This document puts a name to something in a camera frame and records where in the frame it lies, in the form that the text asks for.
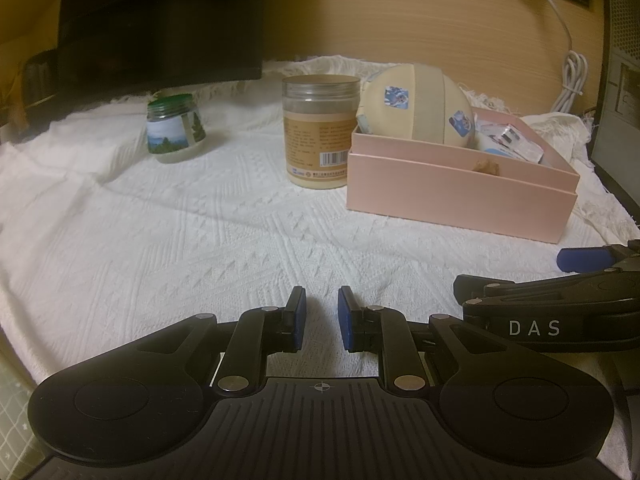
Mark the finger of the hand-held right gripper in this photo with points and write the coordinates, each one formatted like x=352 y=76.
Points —
x=585 y=259
x=550 y=287

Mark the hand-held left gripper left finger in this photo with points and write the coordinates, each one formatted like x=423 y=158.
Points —
x=300 y=320

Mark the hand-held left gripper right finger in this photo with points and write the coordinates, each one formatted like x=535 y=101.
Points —
x=345 y=320

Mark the pink cardboard box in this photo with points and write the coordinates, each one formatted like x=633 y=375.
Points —
x=450 y=200

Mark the white printed packet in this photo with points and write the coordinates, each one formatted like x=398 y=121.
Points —
x=510 y=142

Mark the beige round soft cap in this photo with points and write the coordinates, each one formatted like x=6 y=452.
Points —
x=415 y=105

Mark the white textured blanket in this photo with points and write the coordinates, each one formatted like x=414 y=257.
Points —
x=150 y=235

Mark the clear plastic jar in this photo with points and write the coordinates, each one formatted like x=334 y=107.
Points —
x=315 y=135

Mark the green lid glass jar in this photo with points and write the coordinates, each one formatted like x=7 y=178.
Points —
x=170 y=140

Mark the green grid mat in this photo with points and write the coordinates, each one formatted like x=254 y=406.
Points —
x=15 y=410

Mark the black monitor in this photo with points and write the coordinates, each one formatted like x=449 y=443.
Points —
x=150 y=25

